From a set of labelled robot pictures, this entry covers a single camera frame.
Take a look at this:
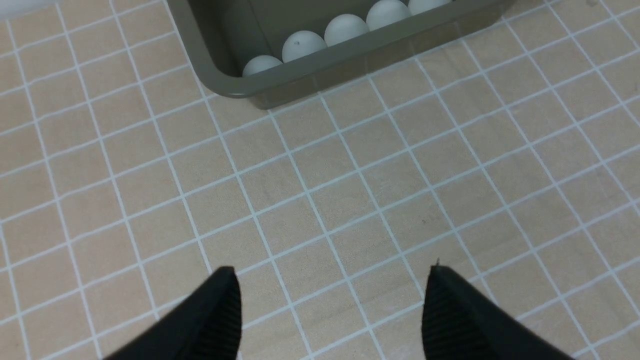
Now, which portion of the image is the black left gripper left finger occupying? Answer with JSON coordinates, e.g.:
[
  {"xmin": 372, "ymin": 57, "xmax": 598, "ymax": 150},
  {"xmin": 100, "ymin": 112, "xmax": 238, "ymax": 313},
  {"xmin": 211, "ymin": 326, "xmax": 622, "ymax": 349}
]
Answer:
[{"xmin": 107, "ymin": 266, "xmax": 243, "ymax": 360}]

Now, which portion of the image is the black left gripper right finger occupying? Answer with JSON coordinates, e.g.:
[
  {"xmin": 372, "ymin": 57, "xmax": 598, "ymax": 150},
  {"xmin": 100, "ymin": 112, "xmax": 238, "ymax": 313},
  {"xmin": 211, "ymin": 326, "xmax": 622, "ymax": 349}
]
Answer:
[{"xmin": 421, "ymin": 265, "xmax": 570, "ymax": 360}]

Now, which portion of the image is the white ball with logo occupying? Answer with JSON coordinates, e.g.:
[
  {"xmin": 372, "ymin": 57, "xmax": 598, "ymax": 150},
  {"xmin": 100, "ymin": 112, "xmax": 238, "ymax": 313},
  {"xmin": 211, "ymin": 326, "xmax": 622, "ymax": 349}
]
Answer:
[{"xmin": 281, "ymin": 30, "xmax": 328, "ymax": 63}]

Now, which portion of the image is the olive green plastic bin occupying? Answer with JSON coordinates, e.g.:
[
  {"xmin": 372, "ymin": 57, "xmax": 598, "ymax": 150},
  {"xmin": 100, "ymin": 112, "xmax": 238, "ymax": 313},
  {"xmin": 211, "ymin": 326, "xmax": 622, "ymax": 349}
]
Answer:
[{"xmin": 166, "ymin": 0, "xmax": 518, "ymax": 110}]

